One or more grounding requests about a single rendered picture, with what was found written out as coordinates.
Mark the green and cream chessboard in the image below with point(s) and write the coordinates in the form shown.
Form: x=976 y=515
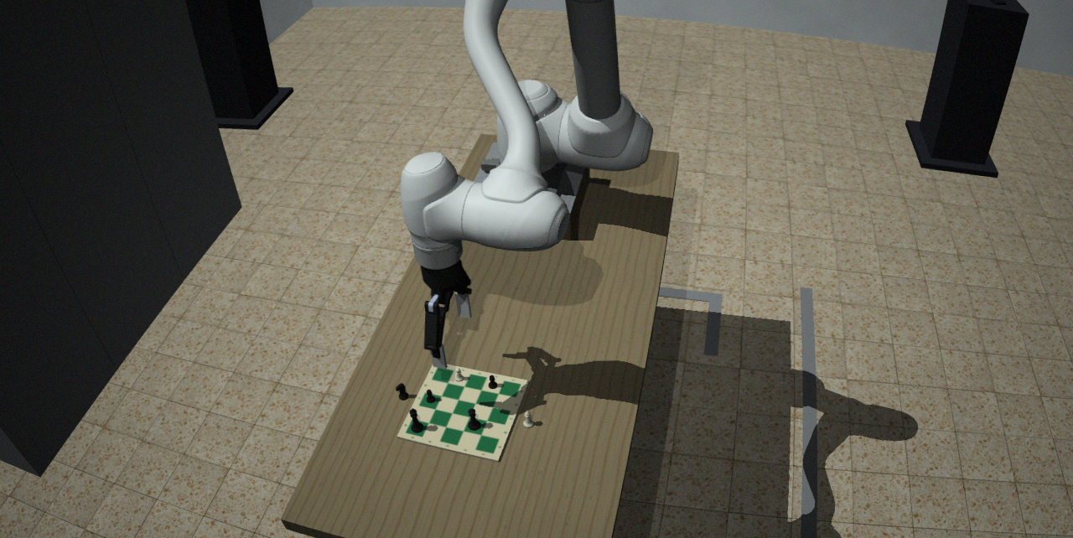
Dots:
x=445 y=421

